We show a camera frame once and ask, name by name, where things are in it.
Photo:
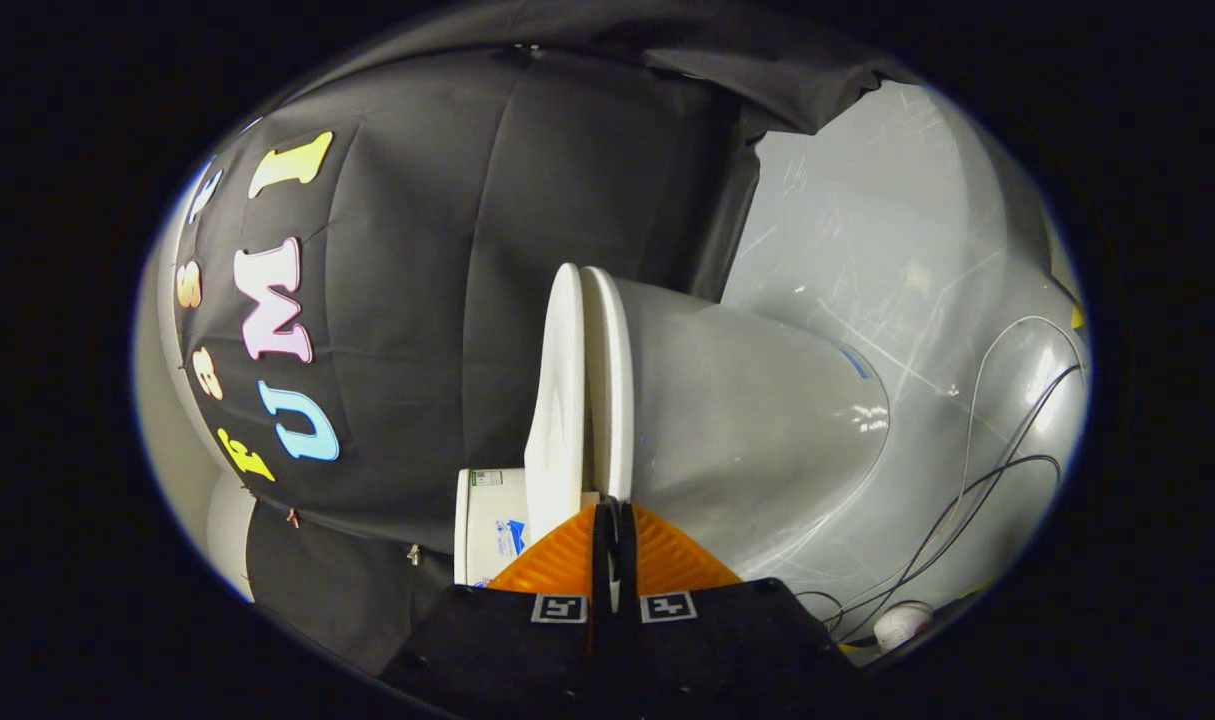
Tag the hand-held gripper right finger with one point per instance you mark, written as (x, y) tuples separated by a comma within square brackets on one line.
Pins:
[(717, 650)]

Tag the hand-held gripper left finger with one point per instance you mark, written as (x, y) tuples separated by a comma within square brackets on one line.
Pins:
[(507, 650)]

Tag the white toilet lid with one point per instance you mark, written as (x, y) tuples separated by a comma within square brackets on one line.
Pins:
[(557, 400)]

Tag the white ceramic toilet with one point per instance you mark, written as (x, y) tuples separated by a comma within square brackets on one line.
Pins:
[(747, 420)]

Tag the white toilet seat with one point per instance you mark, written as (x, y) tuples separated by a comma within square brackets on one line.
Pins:
[(610, 380)]

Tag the white round plug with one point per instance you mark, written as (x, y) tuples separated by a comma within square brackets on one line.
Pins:
[(902, 622)]

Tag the black backdrop cloth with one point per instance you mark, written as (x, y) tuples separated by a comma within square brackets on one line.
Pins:
[(437, 300)]

